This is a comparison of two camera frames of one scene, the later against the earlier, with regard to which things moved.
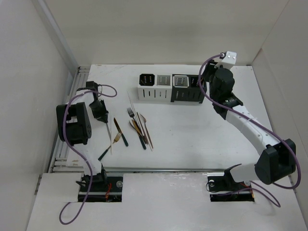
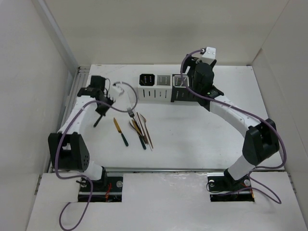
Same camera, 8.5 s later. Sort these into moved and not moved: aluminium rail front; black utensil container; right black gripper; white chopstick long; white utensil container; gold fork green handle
Moved: gold fork green handle; right black gripper
Not moved: black utensil container; white chopstick long; white utensil container; aluminium rail front
